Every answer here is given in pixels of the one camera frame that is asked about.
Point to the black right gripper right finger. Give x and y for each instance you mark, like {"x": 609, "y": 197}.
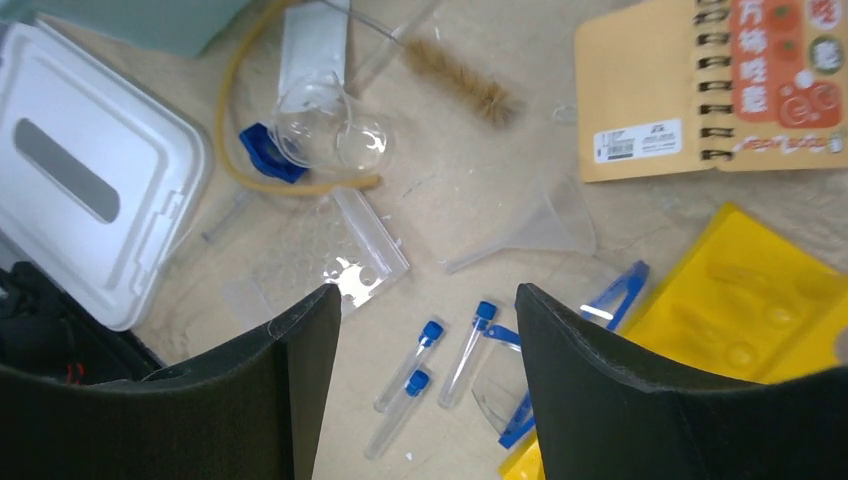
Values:
{"x": 607, "y": 408}

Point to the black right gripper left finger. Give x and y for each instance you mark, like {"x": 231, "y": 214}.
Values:
{"x": 250, "y": 408}

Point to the yellow rubber tube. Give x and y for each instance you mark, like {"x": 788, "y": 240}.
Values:
{"x": 221, "y": 132}

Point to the brown test tube brush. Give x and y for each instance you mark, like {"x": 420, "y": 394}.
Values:
{"x": 428, "y": 59}

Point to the clear glass tube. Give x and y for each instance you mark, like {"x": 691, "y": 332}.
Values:
{"x": 391, "y": 46}

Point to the blue capped test tube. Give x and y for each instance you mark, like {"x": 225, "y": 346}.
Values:
{"x": 427, "y": 340}
{"x": 458, "y": 379}
{"x": 397, "y": 415}

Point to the yellow test tube rack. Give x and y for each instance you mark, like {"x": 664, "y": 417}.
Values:
{"x": 747, "y": 304}

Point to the clear plastic funnel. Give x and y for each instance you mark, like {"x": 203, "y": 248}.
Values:
{"x": 553, "y": 218}

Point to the clear graduated cylinder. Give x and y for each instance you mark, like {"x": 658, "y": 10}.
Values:
{"x": 220, "y": 217}

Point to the white plastic bin lid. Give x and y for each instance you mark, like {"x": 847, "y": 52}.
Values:
{"x": 98, "y": 177}

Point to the tan spiral notebook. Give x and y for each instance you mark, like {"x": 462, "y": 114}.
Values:
{"x": 668, "y": 87}

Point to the white plastic pouch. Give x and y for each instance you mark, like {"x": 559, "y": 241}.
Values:
{"x": 314, "y": 42}

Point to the teal plastic bin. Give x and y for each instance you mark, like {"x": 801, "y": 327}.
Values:
{"x": 179, "y": 27}

